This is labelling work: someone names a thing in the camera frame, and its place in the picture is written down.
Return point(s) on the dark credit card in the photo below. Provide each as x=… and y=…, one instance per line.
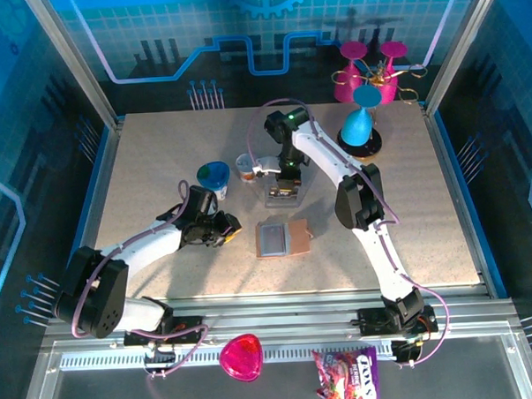
x=272, y=195

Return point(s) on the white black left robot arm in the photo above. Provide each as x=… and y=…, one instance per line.
x=153, y=246

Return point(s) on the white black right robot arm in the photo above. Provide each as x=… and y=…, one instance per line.
x=321, y=148

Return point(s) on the grey credit card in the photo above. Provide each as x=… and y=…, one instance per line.
x=273, y=240

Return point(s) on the small white orange can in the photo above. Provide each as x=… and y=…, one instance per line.
x=244, y=165

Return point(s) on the blue wine glass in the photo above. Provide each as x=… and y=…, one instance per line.
x=355, y=129

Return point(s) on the pink wine glass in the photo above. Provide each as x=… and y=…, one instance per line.
x=394, y=50
x=347, y=87

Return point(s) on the pink heart-shaped bowl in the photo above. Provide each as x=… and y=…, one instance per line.
x=242, y=357

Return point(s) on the purple snack bag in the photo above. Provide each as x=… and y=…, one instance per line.
x=344, y=377

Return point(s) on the aluminium frame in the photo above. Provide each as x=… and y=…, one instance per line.
x=275, y=305

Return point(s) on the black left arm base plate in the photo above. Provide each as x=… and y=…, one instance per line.
x=192, y=319

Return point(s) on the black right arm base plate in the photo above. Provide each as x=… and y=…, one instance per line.
x=370, y=321

